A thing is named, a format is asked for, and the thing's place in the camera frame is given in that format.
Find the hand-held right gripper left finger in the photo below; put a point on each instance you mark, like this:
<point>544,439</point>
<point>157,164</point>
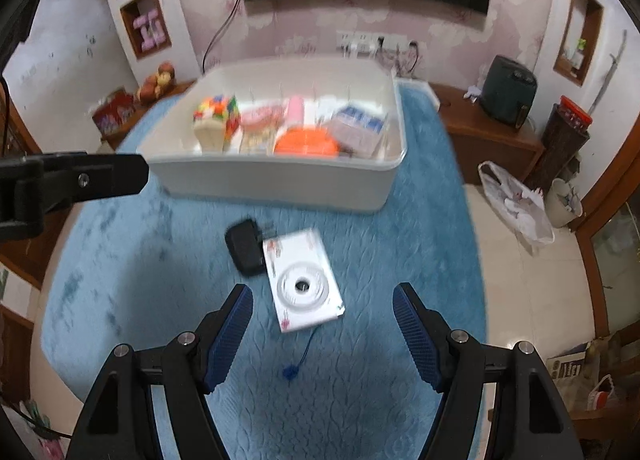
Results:
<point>230,335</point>

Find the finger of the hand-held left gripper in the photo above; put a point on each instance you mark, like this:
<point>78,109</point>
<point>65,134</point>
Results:
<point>105,175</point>

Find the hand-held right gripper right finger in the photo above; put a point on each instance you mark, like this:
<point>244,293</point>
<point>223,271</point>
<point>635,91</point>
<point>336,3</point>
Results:
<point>415,335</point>

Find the white compact camera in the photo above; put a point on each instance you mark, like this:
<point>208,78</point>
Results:
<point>302,285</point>

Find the white plastic device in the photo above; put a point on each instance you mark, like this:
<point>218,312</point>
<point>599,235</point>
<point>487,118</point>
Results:
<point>210,137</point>

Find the multicoloured puzzle cube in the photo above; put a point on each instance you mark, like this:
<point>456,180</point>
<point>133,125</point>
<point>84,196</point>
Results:
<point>216,111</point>

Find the clear case with cartoon stickers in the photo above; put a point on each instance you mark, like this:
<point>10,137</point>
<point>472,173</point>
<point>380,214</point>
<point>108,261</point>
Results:
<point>257,142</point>

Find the white storage box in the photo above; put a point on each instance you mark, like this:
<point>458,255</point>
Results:
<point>275,185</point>

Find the pink correction tape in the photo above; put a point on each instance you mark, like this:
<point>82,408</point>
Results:
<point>261,117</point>

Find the pink roller hair brush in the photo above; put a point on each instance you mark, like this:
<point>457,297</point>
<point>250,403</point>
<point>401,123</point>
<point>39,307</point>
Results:
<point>295,110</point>

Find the orange round case with carabiner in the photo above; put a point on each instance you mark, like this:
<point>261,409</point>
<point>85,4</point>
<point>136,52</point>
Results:
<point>305,144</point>

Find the clear case with blue label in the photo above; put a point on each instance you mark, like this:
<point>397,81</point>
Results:
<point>360,125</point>

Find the red printed box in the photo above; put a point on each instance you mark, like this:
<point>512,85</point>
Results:
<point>114,112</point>

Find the black power adapter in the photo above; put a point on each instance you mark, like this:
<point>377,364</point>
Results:
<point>242,247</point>

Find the brown plush toy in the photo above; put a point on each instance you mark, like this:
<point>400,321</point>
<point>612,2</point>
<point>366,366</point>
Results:
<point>156,81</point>

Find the pink toy figures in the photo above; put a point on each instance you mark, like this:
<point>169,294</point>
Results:
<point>149,30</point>

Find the white plastic bag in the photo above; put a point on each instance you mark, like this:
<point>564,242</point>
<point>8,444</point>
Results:
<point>520,210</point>

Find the pile of papers and bags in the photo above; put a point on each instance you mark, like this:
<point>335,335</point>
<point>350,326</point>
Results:
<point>595,375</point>

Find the white waste bin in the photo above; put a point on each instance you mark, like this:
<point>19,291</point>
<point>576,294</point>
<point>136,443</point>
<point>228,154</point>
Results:
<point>565,205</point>

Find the wooden television cabinet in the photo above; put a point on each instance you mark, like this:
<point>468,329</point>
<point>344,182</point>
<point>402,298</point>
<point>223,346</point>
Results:
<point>490,145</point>

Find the wooden glass display cabinet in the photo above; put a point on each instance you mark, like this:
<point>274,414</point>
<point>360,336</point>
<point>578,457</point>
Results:
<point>615,250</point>

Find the dark wooden stand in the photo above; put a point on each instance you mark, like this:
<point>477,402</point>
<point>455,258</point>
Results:
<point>560,150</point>

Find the dark air fryer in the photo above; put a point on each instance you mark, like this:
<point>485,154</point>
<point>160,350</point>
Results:
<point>510,90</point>

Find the red lidded jar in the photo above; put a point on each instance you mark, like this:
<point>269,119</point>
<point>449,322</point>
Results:
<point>575,112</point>

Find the thin grey rod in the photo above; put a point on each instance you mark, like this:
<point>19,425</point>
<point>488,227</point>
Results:
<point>607,72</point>

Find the white wall shelf unit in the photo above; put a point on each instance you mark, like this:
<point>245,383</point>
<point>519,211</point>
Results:
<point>175,5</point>

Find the white wall outlet strip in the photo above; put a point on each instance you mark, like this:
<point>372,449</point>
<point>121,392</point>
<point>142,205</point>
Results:
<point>375,42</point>

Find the wooden wall niche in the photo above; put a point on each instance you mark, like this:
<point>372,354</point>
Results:
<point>592,15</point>

